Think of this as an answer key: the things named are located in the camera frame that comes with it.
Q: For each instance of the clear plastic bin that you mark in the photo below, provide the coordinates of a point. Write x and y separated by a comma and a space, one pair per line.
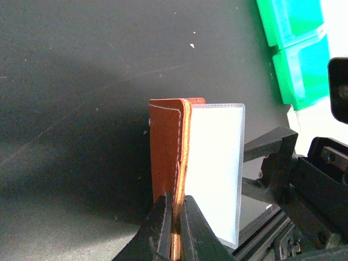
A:
317, 120

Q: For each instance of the green plastic bin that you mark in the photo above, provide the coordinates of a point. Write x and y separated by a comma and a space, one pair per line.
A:
288, 22
302, 73

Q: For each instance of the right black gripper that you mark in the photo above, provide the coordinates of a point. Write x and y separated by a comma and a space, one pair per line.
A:
311, 190

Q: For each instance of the brown leather card holder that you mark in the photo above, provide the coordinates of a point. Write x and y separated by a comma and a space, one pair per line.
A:
197, 150

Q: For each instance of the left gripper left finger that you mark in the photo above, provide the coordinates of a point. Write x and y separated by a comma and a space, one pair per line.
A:
153, 239

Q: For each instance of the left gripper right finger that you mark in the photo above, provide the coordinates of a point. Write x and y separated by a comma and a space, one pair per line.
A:
198, 240

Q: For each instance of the green plastic bin far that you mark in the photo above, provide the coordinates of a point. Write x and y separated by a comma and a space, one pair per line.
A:
288, 22

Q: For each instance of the green plastic bin middle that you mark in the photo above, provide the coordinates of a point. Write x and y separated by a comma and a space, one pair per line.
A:
302, 73

